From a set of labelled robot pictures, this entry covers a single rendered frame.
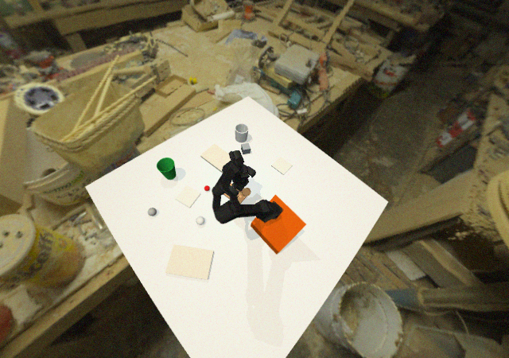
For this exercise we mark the green plastic cup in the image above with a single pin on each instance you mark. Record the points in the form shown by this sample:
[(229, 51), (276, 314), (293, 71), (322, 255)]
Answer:
[(167, 168)]

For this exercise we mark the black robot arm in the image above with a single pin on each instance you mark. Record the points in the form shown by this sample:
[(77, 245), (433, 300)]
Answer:
[(232, 209)]

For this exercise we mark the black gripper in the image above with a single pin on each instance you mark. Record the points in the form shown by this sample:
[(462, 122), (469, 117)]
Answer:
[(240, 184)]

